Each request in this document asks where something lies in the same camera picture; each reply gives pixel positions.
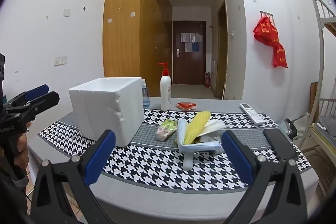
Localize white remote control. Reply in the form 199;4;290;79
239;103;266;125

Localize black smartphone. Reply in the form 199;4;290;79
263;129;298;161

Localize blue face mask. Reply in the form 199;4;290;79
177;119;193;153
184;140;223;154

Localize wooden planks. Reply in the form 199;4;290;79
310;82;319;119

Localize yellow toy corn cob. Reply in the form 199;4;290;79
184;111;212;144

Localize red snack packet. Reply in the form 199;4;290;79
176;101;197;111

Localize blue spray bottle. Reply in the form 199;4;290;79
141;79;150;108

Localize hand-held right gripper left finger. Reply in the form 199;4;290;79
31;130;116;224

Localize white foam box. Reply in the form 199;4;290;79
69;77;144;148

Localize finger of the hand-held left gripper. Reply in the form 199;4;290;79
4;84;49;109
5;91;60;122

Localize white pump lotion bottle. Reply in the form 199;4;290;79
158;63;172;111

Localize metal bunk bed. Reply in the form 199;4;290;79
299;0;336;159

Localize dark brown door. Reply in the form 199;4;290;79
172;21;207;85

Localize white face mask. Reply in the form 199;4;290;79
201;120;227;135

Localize wooden wardrobe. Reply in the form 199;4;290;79
103;0;173;77

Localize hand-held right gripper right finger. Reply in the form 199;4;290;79
221;130;308;224

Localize person's left hand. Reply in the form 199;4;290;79
12;120;32;174

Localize grey folded cloth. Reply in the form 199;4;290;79
319;115;336;130

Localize wooden side door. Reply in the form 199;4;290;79
217;0;228;100

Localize red plastic bag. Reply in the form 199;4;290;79
272;42;288;68
253;15;279;46

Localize black and clear object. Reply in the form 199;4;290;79
278;118;298;140

